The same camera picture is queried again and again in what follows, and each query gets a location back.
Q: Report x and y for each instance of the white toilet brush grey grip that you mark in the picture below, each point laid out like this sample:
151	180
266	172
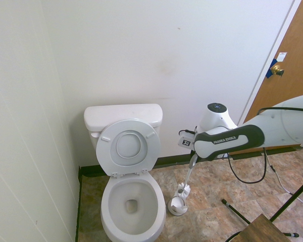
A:
183	190

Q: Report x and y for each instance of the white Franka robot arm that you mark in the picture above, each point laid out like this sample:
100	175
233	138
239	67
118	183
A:
224	143

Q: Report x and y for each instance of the white door frame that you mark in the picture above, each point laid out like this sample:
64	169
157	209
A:
269	63

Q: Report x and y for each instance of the white paper label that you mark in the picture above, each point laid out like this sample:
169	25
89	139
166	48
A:
281	56

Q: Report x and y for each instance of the black baseboard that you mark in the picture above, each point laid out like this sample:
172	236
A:
91	170

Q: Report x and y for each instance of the white ceramic toilet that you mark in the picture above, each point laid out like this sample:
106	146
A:
108	221

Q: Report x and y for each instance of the black camera tripod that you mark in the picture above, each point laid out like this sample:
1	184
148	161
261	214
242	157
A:
293	196

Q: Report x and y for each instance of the brass door knob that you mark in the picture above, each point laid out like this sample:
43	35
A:
276	69

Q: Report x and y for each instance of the white toilet tank lid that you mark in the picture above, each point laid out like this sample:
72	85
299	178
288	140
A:
121	113

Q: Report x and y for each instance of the blue tape strip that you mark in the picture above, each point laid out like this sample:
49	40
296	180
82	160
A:
269	73

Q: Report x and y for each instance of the brown wooden door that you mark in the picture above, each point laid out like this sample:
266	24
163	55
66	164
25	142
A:
293	37

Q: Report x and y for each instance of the white toilet brush holder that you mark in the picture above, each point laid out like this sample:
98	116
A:
176	205

